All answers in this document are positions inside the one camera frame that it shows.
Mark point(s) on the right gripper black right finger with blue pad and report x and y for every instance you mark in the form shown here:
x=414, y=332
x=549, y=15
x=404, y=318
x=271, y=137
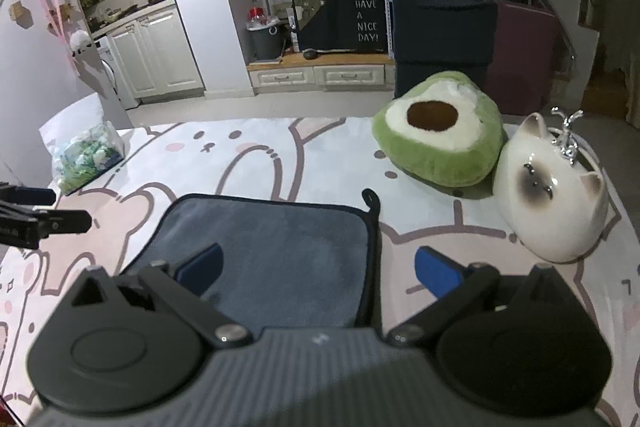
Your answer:
x=518, y=345

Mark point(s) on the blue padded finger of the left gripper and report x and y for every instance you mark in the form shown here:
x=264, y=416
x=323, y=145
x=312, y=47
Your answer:
x=25, y=195

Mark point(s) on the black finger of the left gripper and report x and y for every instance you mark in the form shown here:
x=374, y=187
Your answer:
x=26, y=228

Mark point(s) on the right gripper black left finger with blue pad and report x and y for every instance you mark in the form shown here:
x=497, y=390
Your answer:
x=127, y=343

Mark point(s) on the purple and grey towel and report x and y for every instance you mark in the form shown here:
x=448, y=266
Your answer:
x=286, y=264

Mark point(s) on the clear bag of candies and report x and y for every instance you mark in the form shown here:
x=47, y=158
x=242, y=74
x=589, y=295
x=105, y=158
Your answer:
x=82, y=144

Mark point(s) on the white ceramic cat figurine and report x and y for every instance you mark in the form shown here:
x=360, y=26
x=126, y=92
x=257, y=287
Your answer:
x=557, y=210

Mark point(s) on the white washing machine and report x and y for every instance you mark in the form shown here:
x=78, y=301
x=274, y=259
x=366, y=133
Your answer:
x=118, y=81

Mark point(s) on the white kitchen cabinet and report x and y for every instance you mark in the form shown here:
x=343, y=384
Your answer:
x=154, y=56

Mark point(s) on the silver antler ornament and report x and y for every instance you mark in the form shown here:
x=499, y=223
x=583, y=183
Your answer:
x=565, y=140

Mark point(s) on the green avocado plush pillow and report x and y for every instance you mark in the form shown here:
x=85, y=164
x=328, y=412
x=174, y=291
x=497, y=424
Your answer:
x=445, y=131

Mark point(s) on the maroon cushion panel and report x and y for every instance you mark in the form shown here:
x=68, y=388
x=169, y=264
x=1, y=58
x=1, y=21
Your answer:
x=519, y=76

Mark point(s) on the dark grey trash bin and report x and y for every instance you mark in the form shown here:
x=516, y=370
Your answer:
x=266, y=41

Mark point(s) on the white drawer bench wood top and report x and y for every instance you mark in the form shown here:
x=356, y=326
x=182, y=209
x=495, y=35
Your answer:
x=326, y=72

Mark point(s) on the dark navy chair back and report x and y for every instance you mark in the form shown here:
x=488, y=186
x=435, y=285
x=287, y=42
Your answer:
x=431, y=36

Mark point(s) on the black have a nice day curtain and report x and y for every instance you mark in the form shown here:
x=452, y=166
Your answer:
x=350, y=26

